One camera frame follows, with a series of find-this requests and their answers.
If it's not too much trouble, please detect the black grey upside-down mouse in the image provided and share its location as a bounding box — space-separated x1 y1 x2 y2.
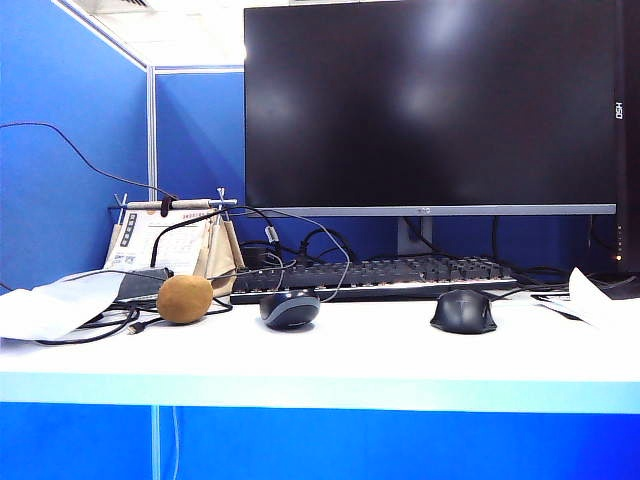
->
258 288 321 331

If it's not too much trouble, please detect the black computer mouse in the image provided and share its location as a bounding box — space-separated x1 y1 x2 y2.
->
430 289 498 334

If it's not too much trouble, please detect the black mechanical keyboard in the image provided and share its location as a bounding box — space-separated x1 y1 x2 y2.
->
229 254 521 305

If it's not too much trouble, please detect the silver monitor stand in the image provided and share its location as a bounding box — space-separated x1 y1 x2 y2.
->
397 215 433 256

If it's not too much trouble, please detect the beige desk calendar stand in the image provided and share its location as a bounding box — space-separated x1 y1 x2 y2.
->
103 187 246 297

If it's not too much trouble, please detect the large black monitor silver-edged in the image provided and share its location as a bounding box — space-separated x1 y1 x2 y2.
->
243 0 618 217

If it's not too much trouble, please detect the black power adapter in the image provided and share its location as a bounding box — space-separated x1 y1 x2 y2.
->
115 267 175 304

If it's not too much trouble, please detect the white paper sheet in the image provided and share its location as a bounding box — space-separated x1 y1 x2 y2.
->
530 266 640 331

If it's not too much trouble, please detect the white paper left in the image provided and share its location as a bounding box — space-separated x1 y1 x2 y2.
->
0 269 126 342

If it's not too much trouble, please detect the black HSD monitor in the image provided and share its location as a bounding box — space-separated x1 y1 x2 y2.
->
613 0 640 274

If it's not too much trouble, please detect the black looped cable behind keyboard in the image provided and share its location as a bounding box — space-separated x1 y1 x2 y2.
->
298 227 362 264

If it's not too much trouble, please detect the thin grey mouse cable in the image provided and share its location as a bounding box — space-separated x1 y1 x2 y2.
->
234 204 354 304

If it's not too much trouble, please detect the thick black adapter cable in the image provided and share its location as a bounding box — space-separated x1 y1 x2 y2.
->
149 205 279 269

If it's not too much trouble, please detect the black monitor cable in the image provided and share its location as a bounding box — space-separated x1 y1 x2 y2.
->
490 215 572 282

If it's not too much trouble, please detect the aluminium partition post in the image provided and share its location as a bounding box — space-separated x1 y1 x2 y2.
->
146 64 159 202

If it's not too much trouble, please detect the black cable with USB plug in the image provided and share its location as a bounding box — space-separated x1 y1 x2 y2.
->
34 294 234 346

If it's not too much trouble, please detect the white cable under desk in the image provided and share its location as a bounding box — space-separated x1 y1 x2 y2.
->
171 405 181 480

